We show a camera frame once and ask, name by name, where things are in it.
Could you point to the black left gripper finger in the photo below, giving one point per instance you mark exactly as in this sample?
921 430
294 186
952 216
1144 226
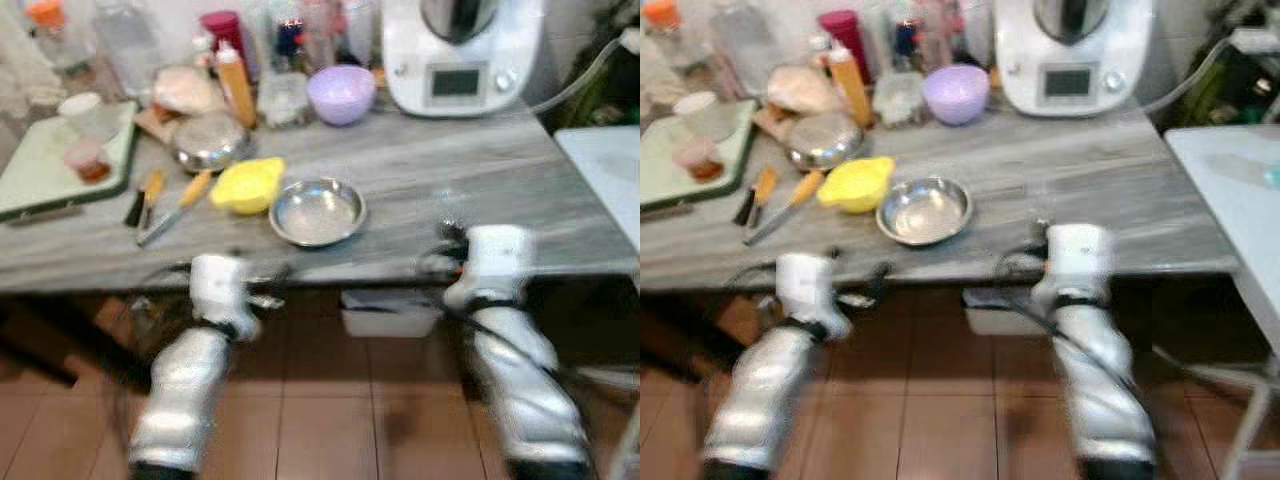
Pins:
285 273
880 276

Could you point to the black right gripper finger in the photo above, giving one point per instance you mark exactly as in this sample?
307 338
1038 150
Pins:
451 233
1042 231

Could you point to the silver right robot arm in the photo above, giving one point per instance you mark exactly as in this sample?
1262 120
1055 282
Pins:
520 390
1100 390

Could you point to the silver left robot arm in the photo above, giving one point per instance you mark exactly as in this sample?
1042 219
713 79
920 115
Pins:
190 390
765 400

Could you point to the white plastic box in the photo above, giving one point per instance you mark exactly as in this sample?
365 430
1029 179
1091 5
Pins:
1000 312

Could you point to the shallow steel plate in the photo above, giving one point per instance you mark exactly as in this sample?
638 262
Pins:
318 212
925 212

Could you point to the yellow plastic bowl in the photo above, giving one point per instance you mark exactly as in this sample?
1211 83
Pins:
248 185
857 185

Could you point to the upturned steel bowl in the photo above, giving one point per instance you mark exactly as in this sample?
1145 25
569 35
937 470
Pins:
822 142
210 142

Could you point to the purple plastic bowl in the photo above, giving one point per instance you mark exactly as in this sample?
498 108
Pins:
342 95
955 95

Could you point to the white kitchen cooking machine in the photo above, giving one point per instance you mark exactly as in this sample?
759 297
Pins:
410 70
1020 70

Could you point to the white side table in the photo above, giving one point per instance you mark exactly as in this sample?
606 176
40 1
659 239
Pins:
1235 220
605 170

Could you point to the clear plastic food container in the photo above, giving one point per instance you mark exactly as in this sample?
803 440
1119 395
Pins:
283 100
898 100

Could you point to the orange sauce squeeze bottle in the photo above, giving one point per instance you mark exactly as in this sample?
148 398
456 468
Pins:
237 88
853 88

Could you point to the small wooden board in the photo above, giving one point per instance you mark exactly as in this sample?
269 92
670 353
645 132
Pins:
770 121
155 123

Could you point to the bread in plastic bag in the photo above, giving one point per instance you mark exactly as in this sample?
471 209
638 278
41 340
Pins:
800 90
185 90

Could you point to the plastic cup with red sauce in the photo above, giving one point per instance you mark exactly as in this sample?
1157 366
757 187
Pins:
90 160
702 160

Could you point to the clear bottle with teal cap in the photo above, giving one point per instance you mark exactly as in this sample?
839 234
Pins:
1245 171

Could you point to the pale green tray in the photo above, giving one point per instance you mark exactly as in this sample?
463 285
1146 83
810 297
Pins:
665 170
40 170

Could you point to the dark blue jar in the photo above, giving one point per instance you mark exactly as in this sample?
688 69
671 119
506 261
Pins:
905 40
290 40

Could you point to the white ceramic mug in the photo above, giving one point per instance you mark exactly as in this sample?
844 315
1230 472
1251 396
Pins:
705 112
88 113

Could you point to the white hanging cloth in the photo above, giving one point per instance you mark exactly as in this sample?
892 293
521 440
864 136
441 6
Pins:
655 90
20 70

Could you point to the magenta bottle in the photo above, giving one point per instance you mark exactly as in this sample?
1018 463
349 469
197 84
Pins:
842 28
225 28

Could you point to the white power strip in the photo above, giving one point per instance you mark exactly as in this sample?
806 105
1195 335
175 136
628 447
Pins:
630 40
1252 40

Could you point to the large clear plastic bottle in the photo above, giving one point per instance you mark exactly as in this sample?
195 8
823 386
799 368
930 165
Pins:
125 40
745 40

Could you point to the orange-capped clear bottle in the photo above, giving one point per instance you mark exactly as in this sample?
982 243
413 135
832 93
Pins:
660 18
45 18

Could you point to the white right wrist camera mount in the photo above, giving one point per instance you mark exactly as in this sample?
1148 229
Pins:
1080 258
495 262

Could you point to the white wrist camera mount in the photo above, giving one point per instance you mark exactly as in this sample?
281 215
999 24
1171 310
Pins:
218 285
1080 258
495 262
805 285

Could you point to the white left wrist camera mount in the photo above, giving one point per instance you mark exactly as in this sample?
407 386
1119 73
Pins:
805 285
218 285

